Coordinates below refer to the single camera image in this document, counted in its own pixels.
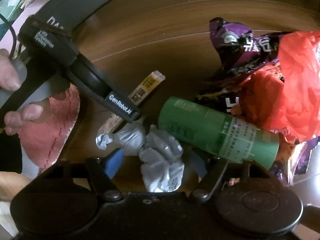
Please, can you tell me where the crumpled white tissue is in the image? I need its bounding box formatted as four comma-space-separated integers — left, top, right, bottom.
95, 121, 184, 193

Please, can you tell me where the person left hand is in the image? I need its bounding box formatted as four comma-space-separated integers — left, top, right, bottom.
0, 48, 68, 137

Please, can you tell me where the green can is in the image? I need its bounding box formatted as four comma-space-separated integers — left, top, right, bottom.
158, 97, 279, 170

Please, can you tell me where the red knitted slipper left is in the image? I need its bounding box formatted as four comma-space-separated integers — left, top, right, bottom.
18, 85, 80, 169

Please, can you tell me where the red plastic bag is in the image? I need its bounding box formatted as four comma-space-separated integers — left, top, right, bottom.
231, 31, 319, 142

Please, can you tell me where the purple snack bag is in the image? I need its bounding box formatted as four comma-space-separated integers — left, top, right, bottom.
198, 17, 319, 185

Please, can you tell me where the pink white desk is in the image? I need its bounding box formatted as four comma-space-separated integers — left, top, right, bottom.
1, 0, 49, 52

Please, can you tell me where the yellow white wrapper strip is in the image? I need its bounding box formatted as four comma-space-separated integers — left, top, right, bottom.
98, 70, 165, 135

